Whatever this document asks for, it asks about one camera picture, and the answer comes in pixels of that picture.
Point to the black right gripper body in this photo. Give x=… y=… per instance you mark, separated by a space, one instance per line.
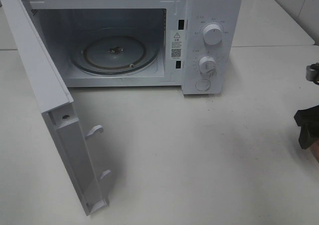
x=308 y=121

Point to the round door release button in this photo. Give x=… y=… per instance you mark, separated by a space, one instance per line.
x=203 y=85

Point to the white microwave door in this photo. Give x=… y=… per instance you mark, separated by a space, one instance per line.
x=55 y=103

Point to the lower white timer knob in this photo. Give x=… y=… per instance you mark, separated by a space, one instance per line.
x=207 y=64

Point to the upper white power knob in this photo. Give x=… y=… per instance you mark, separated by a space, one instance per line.
x=212 y=33

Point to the white microwave oven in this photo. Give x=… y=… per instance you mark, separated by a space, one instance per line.
x=60 y=20

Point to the white warning label sticker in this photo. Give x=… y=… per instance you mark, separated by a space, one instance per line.
x=176 y=42

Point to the glass microwave turntable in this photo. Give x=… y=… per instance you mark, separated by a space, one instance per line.
x=115 y=50

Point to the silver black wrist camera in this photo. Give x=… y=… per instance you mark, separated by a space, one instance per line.
x=312 y=73

